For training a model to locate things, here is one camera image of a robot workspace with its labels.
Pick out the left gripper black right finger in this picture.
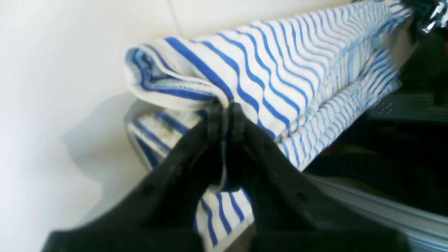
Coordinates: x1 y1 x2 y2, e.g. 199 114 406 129
226 103 408 252

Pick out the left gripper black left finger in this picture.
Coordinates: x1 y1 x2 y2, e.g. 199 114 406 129
43 105 224 252

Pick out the image-right arm gripper body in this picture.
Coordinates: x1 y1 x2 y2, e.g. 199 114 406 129
402 0 448 35

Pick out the blue white striped T-shirt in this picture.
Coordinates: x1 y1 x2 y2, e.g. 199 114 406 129
123 0 413 251

